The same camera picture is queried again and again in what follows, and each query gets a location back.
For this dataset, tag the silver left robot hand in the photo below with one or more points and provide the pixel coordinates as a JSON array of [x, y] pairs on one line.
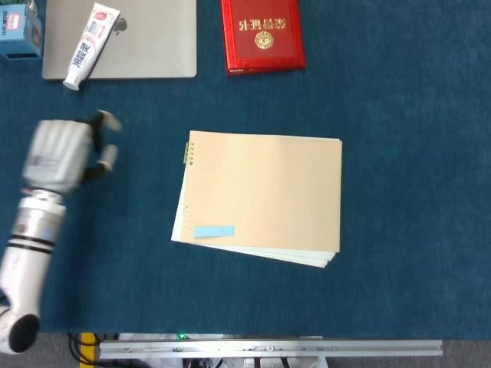
[[57, 153]]

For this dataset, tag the light blue sticky note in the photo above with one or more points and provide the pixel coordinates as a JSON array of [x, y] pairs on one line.
[[214, 232]]

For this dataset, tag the beige spiral notebook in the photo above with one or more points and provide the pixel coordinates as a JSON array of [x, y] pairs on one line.
[[268, 184]]

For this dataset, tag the red certificate folder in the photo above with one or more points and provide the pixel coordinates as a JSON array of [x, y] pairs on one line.
[[261, 34]]

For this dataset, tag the white toothpaste tube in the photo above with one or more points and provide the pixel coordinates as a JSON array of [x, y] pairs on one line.
[[90, 46]]

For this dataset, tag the blue cardboard box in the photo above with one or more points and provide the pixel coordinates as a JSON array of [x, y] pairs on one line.
[[15, 30]]

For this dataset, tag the grey closed laptop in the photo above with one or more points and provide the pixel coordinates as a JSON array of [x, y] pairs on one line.
[[153, 42]]

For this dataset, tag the dark blue felt mat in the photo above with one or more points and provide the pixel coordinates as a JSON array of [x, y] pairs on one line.
[[383, 191]]

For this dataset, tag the aluminium frame rail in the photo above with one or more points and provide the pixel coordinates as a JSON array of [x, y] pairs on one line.
[[268, 349]]

